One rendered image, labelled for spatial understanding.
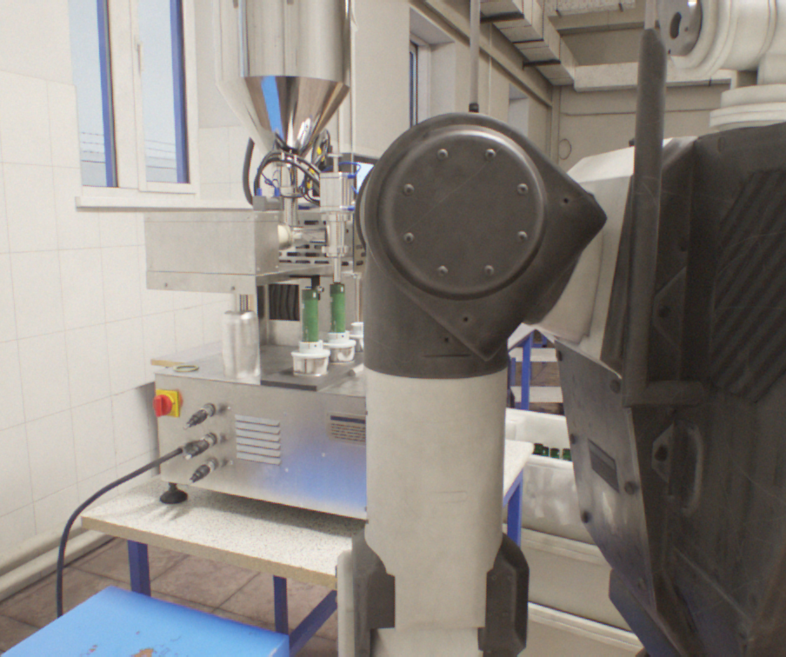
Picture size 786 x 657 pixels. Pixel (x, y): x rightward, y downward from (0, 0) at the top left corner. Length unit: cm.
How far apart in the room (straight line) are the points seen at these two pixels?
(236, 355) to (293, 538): 36
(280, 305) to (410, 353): 127
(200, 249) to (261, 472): 44
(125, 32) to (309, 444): 280
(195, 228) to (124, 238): 167
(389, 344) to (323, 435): 85
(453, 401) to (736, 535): 16
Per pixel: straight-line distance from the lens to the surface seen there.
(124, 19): 375
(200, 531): 136
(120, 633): 139
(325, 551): 125
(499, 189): 33
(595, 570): 201
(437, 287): 33
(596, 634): 207
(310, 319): 126
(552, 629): 214
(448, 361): 38
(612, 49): 1175
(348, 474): 123
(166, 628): 138
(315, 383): 122
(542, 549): 201
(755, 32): 50
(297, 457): 128
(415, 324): 38
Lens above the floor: 133
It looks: 9 degrees down
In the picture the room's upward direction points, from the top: straight up
